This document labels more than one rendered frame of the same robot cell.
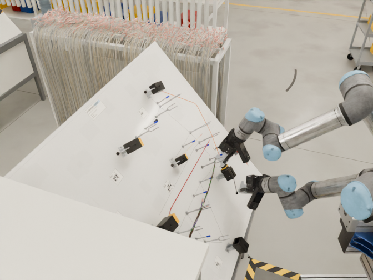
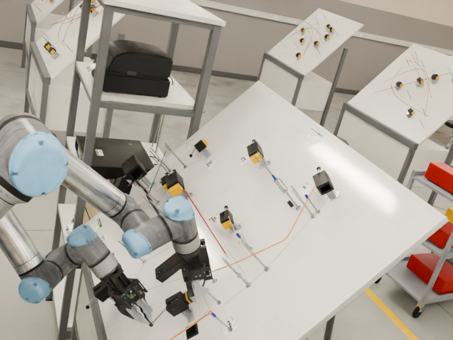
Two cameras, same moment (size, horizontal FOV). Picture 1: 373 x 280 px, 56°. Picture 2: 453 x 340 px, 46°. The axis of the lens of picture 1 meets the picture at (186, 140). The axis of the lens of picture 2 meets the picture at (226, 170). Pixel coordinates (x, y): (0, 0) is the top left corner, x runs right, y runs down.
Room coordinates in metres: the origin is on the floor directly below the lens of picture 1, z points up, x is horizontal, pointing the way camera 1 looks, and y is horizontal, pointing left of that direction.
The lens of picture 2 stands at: (2.16, -1.16, 2.12)
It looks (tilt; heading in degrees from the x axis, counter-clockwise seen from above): 22 degrees down; 131
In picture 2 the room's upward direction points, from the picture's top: 14 degrees clockwise
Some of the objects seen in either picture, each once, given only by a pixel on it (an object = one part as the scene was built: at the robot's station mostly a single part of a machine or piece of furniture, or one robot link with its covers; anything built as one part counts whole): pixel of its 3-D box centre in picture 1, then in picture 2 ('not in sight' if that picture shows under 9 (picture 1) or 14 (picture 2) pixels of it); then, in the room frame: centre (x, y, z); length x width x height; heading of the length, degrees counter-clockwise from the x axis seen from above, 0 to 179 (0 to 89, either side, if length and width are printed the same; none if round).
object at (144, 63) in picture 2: not in sight; (131, 67); (0.25, 0.22, 1.56); 0.30 x 0.23 x 0.19; 70
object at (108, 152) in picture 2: not in sight; (113, 158); (0.21, 0.23, 1.09); 0.35 x 0.33 x 0.07; 158
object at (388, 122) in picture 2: not in sight; (400, 127); (-0.27, 4.19, 0.83); 1.18 x 0.72 x 1.65; 161
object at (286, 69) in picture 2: not in sight; (302, 69); (-2.38, 5.07, 0.83); 1.18 x 0.72 x 1.65; 158
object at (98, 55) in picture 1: (138, 115); not in sight; (2.30, 0.38, 0.78); 1.39 x 0.45 x 1.56; 70
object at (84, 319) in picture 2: not in sight; (91, 324); (0.72, -0.11, 0.60); 0.55 x 0.02 x 0.39; 158
